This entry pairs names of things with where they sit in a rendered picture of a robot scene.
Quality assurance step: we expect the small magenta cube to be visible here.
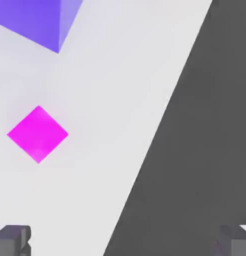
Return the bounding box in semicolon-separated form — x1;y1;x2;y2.
7;105;69;165

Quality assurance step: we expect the large purple box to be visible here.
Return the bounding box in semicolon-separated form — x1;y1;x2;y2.
0;0;84;54

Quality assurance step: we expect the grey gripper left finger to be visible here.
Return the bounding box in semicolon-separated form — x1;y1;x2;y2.
0;224;32;256

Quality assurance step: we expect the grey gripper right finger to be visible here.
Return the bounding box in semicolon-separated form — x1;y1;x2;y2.
214;224;246;256

